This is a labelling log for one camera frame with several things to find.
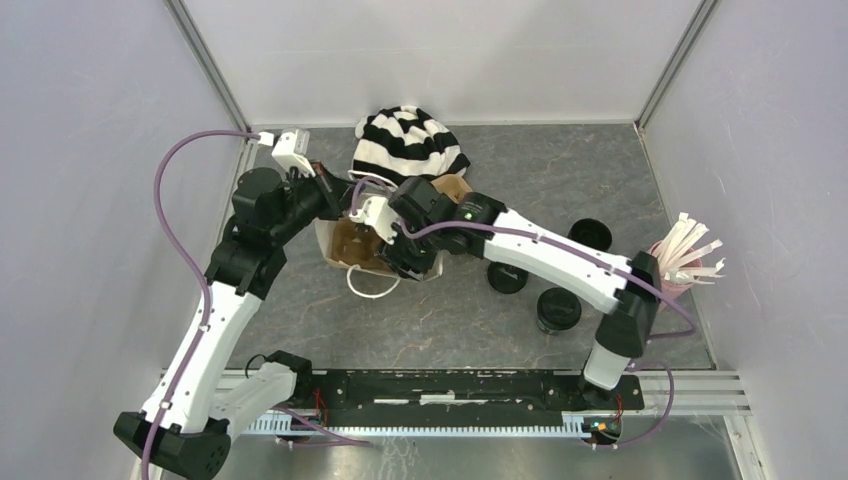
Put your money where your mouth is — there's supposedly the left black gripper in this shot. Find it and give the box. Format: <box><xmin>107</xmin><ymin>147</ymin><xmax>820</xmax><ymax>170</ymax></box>
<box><xmin>270</xmin><ymin>159</ymin><xmax>367</xmax><ymax>245</ymax></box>

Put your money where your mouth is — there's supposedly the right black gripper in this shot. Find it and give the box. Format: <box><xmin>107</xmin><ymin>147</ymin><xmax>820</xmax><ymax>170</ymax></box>
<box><xmin>373</xmin><ymin>213</ymin><xmax>443</xmax><ymax>284</ymax></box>

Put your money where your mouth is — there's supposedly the brown paper bag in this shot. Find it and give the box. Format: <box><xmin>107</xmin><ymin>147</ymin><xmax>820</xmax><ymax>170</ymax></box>
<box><xmin>313</xmin><ymin>168</ymin><xmax>446</xmax><ymax>301</ymax></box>

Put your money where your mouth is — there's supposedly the brown cardboard cup carrier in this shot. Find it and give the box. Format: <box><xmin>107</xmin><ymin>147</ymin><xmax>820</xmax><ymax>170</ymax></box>
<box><xmin>328</xmin><ymin>219</ymin><xmax>388</xmax><ymax>270</ymax></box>

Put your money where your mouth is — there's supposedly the black coffee cup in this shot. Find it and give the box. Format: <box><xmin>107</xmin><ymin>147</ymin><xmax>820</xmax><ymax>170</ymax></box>
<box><xmin>567</xmin><ymin>218</ymin><xmax>613</xmax><ymax>252</ymax></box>
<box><xmin>536</xmin><ymin>316</ymin><xmax>580</xmax><ymax>335</ymax></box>

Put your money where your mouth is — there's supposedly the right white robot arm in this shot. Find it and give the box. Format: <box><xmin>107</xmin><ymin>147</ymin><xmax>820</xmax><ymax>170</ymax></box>
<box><xmin>353</xmin><ymin>178</ymin><xmax>661</xmax><ymax>408</ymax></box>

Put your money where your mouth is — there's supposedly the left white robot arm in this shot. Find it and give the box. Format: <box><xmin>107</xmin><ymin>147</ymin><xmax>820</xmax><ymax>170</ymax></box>
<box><xmin>113</xmin><ymin>163</ymin><xmax>355</xmax><ymax>479</ymax></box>

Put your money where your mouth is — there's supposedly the black white striped cloth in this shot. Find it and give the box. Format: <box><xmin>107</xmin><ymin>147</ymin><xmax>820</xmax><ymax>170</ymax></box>
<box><xmin>348</xmin><ymin>105</ymin><xmax>471</xmax><ymax>185</ymax></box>

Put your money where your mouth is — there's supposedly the remaining cardboard carrier stack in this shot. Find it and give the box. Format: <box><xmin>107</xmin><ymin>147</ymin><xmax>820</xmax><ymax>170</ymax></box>
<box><xmin>431</xmin><ymin>174</ymin><xmax>473</xmax><ymax>204</ymax></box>

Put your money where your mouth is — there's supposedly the pink straw holder cup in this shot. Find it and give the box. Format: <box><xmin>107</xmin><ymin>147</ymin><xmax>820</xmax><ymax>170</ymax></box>
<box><xmin>649</xmin><ymin>241</ymin><xmax>705</xmax><ymax>299</ymax></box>

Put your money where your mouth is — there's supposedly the white wrapped straws bundle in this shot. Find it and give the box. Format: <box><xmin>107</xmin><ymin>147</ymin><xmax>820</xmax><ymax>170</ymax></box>
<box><xmin>649</xmin><ymin>212</ymin><xmax>726</xmax><ymax>287</ymax></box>

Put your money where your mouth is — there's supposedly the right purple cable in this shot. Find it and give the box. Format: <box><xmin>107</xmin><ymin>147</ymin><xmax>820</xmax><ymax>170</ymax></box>
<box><xmin>349</xmin><ymin>175</ymin><xmax>698</xmax><ymax>452</ymax></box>

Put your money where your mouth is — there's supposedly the purple cable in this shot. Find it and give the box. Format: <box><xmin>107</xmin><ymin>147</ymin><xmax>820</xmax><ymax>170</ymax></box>
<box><xmin>349</xmin><ymin>175</ymin><xmax>698</xmax><ymax>452</ymax></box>
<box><xmin>140</xmin><ymin>129</ymin><xmax>263</xmax><ymax>480</ymax></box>

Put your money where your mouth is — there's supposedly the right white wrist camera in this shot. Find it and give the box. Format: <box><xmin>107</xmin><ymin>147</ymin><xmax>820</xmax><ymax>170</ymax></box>
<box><xmin>348</xmin><ymin>195</ymin><xmax>401</xmax><ymax>245</ymax></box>

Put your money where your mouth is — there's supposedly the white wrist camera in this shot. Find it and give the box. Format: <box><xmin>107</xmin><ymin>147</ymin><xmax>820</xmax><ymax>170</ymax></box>
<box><xmin>257</xmin><ymin>127</ymin><xmax>316</xmax><ymax>177</ymax></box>
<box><xmin>348</xmin><ymin>195</ymin><xmax>401</xmax><ymax>245</ymax></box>

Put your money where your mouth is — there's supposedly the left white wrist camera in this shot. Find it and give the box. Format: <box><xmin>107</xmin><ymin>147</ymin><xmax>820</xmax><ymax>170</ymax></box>
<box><xmin>257</xmin><ymin>127</ymin><xmax>316</xmax><ymax>177</ymax></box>

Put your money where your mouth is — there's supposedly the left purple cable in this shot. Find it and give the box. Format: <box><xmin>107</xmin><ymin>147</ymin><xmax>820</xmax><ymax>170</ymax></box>
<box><xmin>140</xmin><ymin>129</ymin><xmax>263</xmax><ymax>480</ymax></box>

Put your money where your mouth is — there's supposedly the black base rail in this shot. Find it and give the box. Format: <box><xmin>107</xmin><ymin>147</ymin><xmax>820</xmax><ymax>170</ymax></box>
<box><xmin>282</xmin><ymin>369</ymin><xmax>645</xmax><ymax>428</ymax></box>

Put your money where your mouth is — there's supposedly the left aluminium frame post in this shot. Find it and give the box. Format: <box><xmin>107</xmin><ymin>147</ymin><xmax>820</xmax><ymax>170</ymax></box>
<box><xmin>163</xmin><ymin>0</ymin><xmax>252</xmax><ymax>132</ymax></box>

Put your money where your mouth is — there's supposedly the aluminium frame post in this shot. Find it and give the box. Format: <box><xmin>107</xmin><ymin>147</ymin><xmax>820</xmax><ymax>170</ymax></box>
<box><xmin>163</xmin><ymin>0</ymin><xmax>252</xmax><ymax>132</ymax></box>
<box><xmin>634</xmin><ymin>0</ymin><xmax>721</xmax><ymax>135</ymax></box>

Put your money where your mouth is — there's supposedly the right aluminium frame post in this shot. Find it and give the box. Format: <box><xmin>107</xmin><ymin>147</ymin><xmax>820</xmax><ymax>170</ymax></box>
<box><xmin>634</xmin><ymin>0</ymin><xmax>721</xmax><ymax>135</ymax></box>

